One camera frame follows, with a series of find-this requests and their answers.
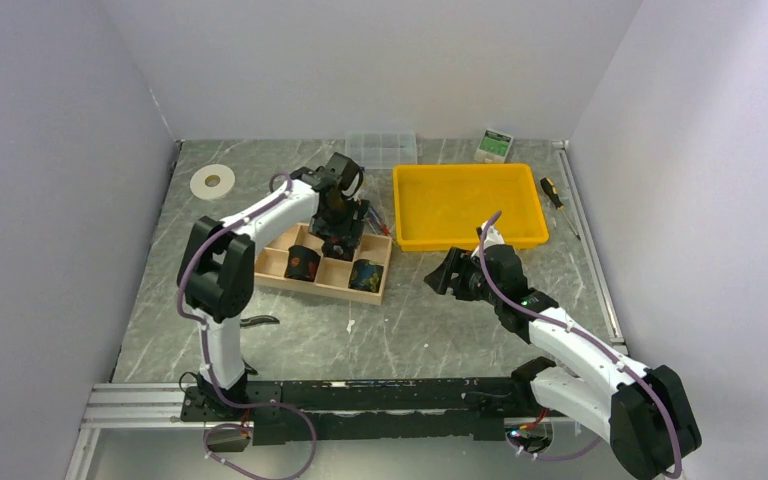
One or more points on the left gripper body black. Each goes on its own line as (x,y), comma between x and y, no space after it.
(341,223)

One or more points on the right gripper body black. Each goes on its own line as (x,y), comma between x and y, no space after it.
(475,285)

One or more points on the navy floral necktie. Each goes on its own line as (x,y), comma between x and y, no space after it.
(339,249)

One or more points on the wooden compartment organizer box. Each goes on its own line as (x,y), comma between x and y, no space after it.
(333,275)

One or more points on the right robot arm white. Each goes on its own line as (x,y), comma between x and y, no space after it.
(643,413)

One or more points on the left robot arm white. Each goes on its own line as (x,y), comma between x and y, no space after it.
(217,272)

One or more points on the white tape roll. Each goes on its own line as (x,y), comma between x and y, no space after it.
(212,182)

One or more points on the dark rolled tie orange pattern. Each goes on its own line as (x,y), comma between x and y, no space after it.
(302,263)

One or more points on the blue rolled tie yellow flowers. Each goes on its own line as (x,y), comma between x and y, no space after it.
(366,276)

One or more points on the yellow plastic tray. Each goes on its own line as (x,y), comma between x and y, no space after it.
(440,206)

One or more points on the clear plastic parts box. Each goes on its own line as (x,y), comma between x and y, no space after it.
(374,150)

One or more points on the black yellow screwdriver right side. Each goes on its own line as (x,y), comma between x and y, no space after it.
(550,190)

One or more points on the green white small box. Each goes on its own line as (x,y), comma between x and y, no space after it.
(494,147)

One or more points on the small black curved piece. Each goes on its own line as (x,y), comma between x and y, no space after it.
(251,322)

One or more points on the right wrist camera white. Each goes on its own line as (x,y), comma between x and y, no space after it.
(491,238)

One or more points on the blue red handled screwdriver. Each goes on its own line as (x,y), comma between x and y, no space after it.
(376,219)

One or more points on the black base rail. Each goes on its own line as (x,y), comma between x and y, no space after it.
(481,408)

